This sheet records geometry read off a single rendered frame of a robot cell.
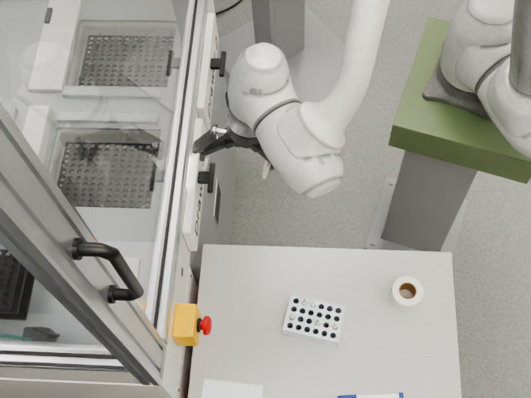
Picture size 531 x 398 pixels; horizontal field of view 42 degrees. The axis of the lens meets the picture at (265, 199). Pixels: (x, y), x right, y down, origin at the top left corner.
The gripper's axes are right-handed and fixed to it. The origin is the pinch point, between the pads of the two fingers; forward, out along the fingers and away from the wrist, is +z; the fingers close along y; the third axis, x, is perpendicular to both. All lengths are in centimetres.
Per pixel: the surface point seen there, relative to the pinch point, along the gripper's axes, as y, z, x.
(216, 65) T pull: 6.8, 0.2, -27.7
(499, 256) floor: -100, 71, -17
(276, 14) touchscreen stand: -15, 55, -94
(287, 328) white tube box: -14.8, 7.5, 33.6
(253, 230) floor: -16, 89, -24
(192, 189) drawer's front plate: 9.1, -1.0, 7.1
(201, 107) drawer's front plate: 9.2, -0.9, -14.4
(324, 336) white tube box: -22.7, 5.8, 35.2
